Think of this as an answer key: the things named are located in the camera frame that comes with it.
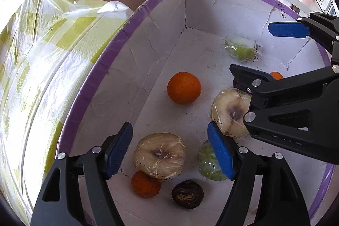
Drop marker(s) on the dark wrinkled fruit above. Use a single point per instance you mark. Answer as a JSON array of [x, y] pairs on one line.
[[187, 194]]

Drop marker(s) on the plastic-wrapped browned apple half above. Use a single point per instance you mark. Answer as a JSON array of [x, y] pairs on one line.
[[159, 154], [227, 112]]

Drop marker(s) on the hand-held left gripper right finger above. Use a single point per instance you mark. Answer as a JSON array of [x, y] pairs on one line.
[[221, 151]]

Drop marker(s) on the purple-rimmed white cardboard box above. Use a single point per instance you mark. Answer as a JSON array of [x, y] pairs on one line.
[[164, 38]]

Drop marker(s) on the small orange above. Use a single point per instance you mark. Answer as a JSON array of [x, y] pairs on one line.
[[276, 75], [144, 185]]

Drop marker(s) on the plastic-wrapped green apple half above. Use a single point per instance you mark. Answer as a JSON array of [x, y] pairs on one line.
[[242, 50]]

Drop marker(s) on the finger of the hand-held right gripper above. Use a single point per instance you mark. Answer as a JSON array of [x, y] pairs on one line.
[[288, 30], [280, 99]]

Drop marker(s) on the large orange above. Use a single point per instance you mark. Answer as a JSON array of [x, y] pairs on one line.
[[184, 88]]

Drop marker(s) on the plastic-wrapped whole green apple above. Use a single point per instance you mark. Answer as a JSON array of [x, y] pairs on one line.
[[206, 162]]

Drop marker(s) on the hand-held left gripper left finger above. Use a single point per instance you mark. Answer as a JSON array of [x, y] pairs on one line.
[[119, 151]]

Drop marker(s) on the yellow checked plastic cover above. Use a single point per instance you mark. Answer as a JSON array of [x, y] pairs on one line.
[[39, 69]]

